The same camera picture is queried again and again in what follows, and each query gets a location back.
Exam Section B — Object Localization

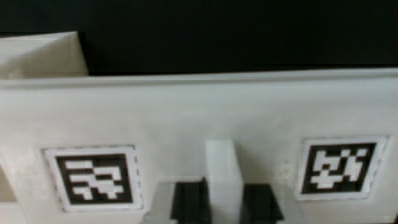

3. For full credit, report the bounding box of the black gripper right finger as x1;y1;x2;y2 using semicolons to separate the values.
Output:
237;183;308;224

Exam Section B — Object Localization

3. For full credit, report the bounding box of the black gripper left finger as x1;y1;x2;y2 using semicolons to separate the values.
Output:
140;177;214;224

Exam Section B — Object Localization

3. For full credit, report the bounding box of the white cabinet door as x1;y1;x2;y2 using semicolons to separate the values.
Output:
0;69;398;224

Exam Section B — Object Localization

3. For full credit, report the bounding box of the white cabinet body box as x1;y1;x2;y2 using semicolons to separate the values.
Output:
0;32;88;80

